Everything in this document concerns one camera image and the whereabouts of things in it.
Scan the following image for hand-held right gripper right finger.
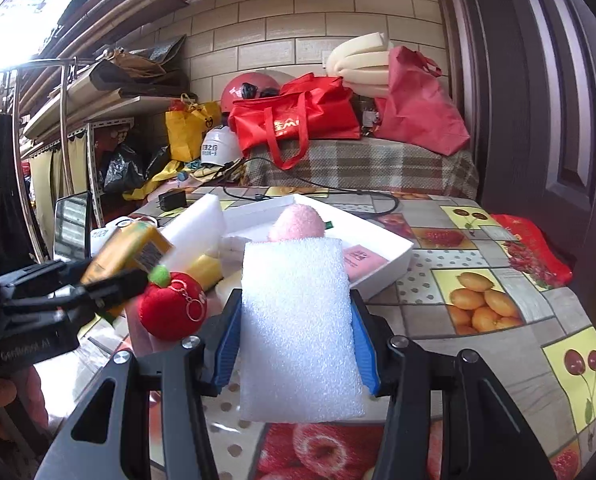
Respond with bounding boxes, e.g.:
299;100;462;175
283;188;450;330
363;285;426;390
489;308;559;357
350;290;544;480

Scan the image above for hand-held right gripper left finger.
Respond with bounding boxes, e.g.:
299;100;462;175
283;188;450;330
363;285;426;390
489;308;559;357
35;290;243;480

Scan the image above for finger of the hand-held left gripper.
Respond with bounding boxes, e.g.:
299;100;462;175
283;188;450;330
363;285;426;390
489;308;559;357
0;259;94;286
65;267;149;318

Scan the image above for yellow juice box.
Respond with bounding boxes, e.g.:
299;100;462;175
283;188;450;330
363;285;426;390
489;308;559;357
80;222;175;328

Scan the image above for red apple plush toy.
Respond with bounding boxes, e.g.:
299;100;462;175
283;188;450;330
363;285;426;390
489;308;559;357
138;266;209;343

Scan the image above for white foam sheet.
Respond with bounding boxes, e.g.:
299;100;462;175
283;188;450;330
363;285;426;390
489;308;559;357
239;237;366;423

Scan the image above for smooth white foam block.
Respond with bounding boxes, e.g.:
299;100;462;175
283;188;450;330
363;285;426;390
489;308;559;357
160;194;226;273

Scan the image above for white shallow box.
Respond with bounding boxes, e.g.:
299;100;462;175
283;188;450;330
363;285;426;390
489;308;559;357
221;192;415;301

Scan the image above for pink plush toy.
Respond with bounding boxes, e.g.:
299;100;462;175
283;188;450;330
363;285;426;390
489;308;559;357
269;204;326;243

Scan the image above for smartphone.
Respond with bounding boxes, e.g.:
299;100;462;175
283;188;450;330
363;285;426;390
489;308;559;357
52;192;91;263

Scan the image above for pink card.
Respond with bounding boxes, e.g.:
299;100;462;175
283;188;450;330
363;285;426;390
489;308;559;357
342;245;391;281

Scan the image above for black charger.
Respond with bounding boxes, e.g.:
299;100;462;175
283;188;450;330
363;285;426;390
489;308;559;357
158;190;189;213

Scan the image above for fruit print tablecloth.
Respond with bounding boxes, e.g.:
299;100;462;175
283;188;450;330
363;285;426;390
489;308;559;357
78;185;596;480

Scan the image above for black garbage bag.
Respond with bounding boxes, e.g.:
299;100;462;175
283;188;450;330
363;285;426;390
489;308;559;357
100;142;171;196

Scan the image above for metal tube rack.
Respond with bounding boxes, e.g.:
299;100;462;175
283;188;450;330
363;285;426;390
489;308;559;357
0;57;103;261

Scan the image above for wooden shelf boards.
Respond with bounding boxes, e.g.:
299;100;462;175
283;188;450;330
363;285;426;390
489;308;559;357
22;95;173;161

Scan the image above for yellow shopping bag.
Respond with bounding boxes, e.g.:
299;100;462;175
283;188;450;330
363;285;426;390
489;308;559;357
165;94;223;162

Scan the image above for white helmet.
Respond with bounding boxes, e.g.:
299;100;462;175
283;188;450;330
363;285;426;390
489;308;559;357
200;125;243;167

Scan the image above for plaid bench cover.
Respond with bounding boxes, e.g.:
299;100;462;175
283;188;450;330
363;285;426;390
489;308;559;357
242;137;480;201

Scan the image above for red plastic bag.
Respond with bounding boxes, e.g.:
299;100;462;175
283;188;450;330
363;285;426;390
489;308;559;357
490;213;574;291

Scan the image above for red helmet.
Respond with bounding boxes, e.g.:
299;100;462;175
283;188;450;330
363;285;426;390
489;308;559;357
220;70;296;111

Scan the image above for bright red tote bag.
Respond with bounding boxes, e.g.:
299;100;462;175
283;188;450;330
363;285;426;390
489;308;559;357
228;72;361;171

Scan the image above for dark red cloth bag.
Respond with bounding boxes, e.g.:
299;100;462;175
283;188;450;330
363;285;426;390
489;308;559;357
373;45;471;157

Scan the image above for cream foam rolls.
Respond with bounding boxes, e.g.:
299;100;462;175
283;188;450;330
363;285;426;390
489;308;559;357
325;31;396;97

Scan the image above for dark wooden door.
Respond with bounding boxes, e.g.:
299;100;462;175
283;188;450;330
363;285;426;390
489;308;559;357
428;0;596;281

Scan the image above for black cable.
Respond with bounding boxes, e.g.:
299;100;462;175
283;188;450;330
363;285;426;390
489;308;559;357
218;157;401;218

